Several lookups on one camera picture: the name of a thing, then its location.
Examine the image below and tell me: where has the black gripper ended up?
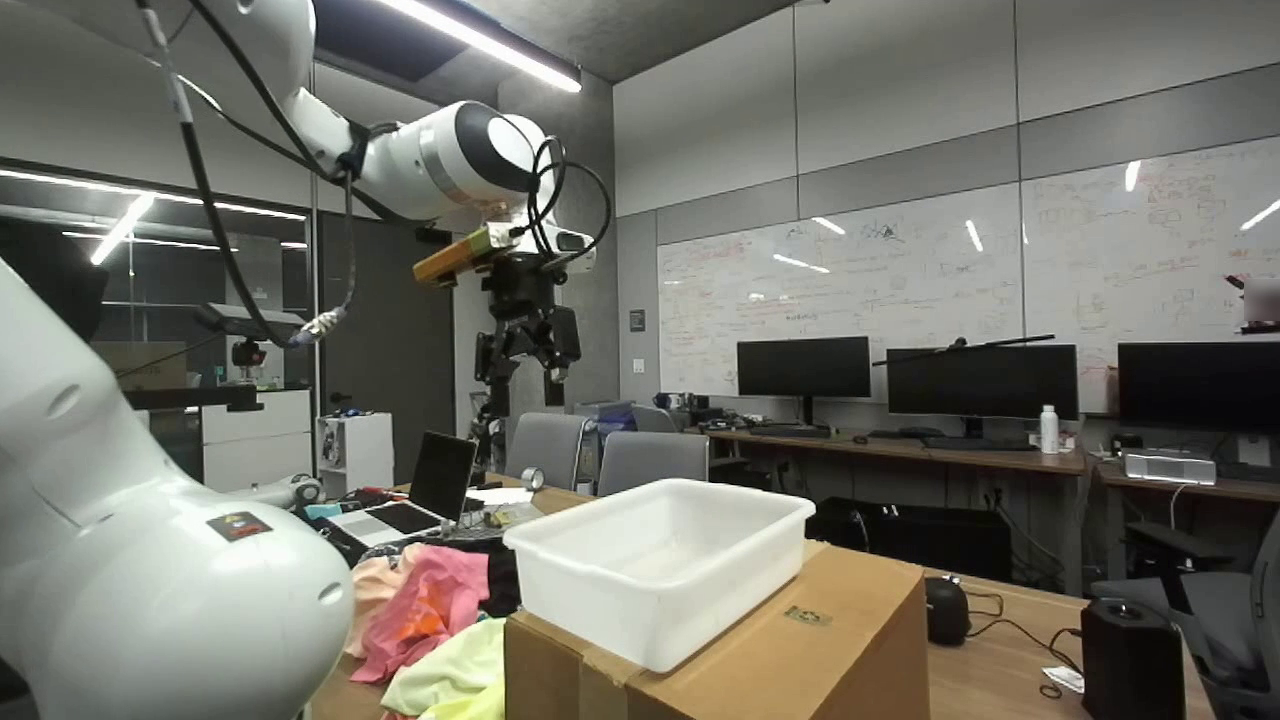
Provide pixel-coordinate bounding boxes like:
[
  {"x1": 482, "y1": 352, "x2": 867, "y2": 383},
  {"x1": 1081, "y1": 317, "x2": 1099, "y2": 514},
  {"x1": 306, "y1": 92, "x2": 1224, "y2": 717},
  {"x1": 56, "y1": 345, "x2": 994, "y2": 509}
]
[{"x1": 477, "y1": 251, "x2": 583, "y2": 413}]

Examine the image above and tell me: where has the pink t-shirt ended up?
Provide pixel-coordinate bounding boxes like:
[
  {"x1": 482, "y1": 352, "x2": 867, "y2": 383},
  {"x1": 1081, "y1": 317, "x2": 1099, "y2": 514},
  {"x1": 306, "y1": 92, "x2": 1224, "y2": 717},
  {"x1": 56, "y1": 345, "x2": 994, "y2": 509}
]
[{"x1": 347, "y1": 542, "x2": 497, "y2": 687}]

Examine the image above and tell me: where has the peach t-shirt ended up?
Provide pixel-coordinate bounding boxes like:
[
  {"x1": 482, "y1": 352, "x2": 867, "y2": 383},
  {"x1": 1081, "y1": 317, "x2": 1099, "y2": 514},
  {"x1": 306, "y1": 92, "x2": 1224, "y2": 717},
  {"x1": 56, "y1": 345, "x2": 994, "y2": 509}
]
[{"x1": 341, "y1": 554, "x2": 414, "y2": 655}]

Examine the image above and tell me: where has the pale yellow-green towel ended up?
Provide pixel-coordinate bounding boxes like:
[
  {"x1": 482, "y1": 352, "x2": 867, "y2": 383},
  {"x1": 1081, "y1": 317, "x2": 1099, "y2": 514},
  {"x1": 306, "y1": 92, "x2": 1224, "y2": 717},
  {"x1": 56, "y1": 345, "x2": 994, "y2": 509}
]
[{"x1": 374, "y1": 611, "x2": 511, "y2": 720}]

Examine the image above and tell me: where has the white plastic container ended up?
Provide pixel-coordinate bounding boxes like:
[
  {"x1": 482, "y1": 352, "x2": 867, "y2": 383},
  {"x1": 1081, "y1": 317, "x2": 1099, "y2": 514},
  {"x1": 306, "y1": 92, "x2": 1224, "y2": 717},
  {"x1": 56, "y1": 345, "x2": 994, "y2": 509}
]
[{"x1": 499, "y1": 476, "x2": 820, "y2": 677}]

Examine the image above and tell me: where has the open laptop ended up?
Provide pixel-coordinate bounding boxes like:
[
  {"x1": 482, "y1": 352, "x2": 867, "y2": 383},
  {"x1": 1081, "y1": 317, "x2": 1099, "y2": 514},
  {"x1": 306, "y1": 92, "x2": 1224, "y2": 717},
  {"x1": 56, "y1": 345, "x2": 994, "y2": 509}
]
[{"x1": 323, "y1": 429, "x2": 480, "y2": 554}]

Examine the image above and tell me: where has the black computer monitor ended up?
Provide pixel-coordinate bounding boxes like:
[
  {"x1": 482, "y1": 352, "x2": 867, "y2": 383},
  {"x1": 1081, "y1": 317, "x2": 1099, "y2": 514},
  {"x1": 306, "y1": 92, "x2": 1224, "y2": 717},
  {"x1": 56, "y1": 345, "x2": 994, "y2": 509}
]
[
  {"x1": 882, "y1": 339, "x2": 1081, "y2": 445},
  {"x1": 1117, "y1": 339, "x2": 1280, "y2": 438},
  {"x1": 736, "y1": 333, "x2": 874, "y2": 433}
]

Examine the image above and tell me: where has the long ceiling light strip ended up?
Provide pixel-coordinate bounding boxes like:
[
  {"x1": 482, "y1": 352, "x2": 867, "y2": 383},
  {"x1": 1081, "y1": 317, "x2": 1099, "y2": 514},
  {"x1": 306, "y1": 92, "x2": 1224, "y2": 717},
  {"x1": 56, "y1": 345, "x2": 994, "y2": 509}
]
[{"x1": 374, "y1": 0, "x2": 587, "y2": 96}]

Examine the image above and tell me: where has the brown cardboard box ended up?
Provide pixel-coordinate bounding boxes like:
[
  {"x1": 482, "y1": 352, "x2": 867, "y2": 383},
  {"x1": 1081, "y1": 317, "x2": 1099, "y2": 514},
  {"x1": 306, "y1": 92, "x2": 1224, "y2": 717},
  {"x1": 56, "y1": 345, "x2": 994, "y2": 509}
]
[{"x1": 499, "y1": 535, "x2": 933, "y2": 720}]

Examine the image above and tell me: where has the large white whiteboard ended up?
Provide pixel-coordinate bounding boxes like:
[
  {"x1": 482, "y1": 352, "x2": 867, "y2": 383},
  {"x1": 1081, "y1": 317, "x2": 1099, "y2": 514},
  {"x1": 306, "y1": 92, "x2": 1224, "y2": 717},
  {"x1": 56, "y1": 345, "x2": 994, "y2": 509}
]
[{"x1": 657, "y1": 131, "x2": 1280, "y2": 416}]

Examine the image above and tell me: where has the long wooden desk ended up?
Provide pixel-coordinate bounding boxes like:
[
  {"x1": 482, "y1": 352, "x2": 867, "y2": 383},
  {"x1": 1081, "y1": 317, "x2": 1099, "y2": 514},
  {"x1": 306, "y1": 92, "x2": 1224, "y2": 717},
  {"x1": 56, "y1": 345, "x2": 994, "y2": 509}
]
[{"x1": 703, "y1": 429, "x2": 1280, "y2": 505}]

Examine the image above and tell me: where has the small black round speaker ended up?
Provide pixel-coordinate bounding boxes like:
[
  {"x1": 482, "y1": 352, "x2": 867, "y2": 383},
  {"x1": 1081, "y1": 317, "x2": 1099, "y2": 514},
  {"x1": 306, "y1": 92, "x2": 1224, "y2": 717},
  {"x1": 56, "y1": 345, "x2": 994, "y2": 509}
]
[{"x1": 919, "y1": 572, "x2": 973, "y2": 653}]

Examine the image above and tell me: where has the gray desktop device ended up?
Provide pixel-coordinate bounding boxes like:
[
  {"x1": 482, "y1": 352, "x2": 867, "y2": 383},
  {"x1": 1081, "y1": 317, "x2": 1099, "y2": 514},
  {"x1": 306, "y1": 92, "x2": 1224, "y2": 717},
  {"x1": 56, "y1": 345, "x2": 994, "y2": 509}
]
[{"x1": 1120, "y1": 447, "x2": 1221, "y2": 489}]

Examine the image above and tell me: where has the black cylindrical object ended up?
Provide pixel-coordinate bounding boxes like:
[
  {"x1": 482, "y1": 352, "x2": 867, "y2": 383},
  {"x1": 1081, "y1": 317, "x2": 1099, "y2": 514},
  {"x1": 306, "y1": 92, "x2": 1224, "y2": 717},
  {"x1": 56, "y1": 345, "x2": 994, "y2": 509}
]
[{"x1": 1074, "y1": 591, "x2": 1190, "y2": 720}]

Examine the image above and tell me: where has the dark gray office chair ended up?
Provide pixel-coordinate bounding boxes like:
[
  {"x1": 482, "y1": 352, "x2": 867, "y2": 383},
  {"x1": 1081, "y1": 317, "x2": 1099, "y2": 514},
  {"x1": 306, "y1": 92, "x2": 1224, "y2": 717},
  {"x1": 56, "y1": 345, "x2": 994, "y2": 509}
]
[{"x1": 1088, "y1": 514, "x2": 1280, "y2": 720}]

